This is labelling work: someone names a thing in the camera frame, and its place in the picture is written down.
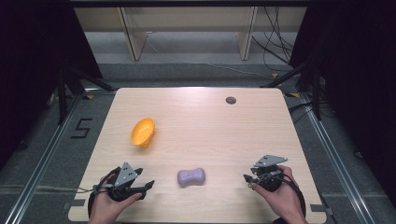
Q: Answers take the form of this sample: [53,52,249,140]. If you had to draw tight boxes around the grey cable on floor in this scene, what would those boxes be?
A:
[0,184,105,193]

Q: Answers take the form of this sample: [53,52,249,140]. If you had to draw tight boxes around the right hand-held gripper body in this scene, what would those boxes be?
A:
[249,154,289,192]

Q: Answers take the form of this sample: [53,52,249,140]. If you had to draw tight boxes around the light wooden desk frame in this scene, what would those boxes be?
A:
[74,7,308,62]

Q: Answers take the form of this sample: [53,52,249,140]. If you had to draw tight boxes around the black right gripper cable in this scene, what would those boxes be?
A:
[279,173,307,218]

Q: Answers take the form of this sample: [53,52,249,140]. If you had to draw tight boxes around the black curtain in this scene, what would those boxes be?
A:
[289,0,396,209]
[0,0,104,169]

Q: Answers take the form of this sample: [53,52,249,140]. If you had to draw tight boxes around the black tripod stand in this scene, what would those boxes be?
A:
[55,66,117,126]
[260,57,323,121]

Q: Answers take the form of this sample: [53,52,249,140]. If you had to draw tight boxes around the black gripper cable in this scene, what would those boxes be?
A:
[279,173,307,218]
[87,166,121,219]

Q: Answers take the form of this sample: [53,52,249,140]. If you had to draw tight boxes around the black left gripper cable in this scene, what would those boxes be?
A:
[87,166,121,219]

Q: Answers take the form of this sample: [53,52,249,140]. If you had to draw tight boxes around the orange plastic bowl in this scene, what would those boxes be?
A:
[130,117,156,149]

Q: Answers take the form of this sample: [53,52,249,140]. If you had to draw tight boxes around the person's left hand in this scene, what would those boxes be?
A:
[89,173,143,220]

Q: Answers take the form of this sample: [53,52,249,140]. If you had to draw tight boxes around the person's right hand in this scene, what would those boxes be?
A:
[252,164,304,220]

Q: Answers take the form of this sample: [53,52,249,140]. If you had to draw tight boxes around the purple bone-shaped soap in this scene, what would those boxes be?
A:
[177,167,206,189]

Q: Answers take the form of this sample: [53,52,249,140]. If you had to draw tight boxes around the aluminium floor rail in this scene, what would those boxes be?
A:
[3,90,117,224]
[298,92,375,224]

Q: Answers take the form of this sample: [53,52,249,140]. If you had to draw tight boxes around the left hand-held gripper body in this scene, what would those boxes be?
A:
[106,161,148,203]

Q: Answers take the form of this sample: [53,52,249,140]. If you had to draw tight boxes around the black hanging cables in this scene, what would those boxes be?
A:
[251,7,296,73]

